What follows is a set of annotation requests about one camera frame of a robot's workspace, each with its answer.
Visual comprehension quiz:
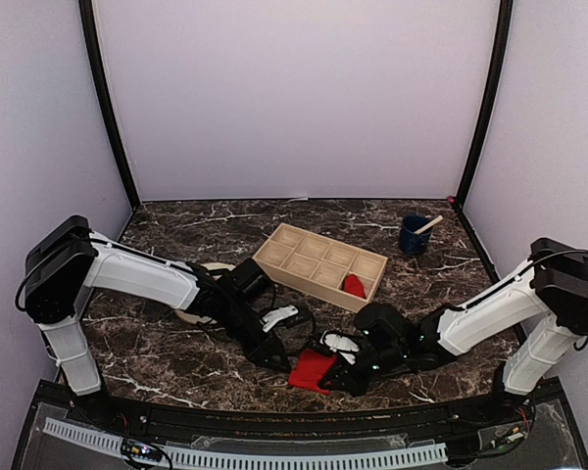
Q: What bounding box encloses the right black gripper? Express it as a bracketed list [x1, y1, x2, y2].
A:
[318, 342, 406, 398]

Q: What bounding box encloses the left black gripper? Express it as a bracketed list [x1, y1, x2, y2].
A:
[220, 297, 292, 372]

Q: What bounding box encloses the red santa sock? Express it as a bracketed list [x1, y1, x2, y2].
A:
[288, 349, 336, 395]
[341, 274, 367, 299]

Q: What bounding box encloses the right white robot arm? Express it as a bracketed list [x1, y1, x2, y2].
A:
[318, 238, 588, 425]

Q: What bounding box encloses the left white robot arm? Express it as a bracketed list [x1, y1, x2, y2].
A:
[15, 215, 291, 427]

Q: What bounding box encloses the round painted wooden plate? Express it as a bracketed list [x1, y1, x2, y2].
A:
[173, 262, 234, 326]

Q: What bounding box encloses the wooden compartment tray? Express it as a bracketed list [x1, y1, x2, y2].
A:
[253, 223, 387, 312]

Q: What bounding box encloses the dark blue enamel mug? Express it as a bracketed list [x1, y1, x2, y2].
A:
[399, 214, 432, 257]

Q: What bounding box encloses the wooden stick in mug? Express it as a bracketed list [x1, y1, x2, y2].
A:
[414, 215, 444, 235]

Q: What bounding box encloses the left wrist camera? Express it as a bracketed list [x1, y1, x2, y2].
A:
[262, 305, 312, 333]

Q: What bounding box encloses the white slotted cable duct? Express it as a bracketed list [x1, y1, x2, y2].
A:
[42, 418, 448, 469]

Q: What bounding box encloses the black front table rail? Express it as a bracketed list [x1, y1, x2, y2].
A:
[110, 395, 492, 441]

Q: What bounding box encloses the right black frame post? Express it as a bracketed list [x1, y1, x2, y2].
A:
[454, 0, 514, 212]

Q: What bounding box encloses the black frame post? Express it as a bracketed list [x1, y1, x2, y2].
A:
[77, 0, 141, 212]
[454, 0, 514, 212]

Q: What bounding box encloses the left black frame post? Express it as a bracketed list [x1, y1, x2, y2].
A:
[77, 0, 141, 212]

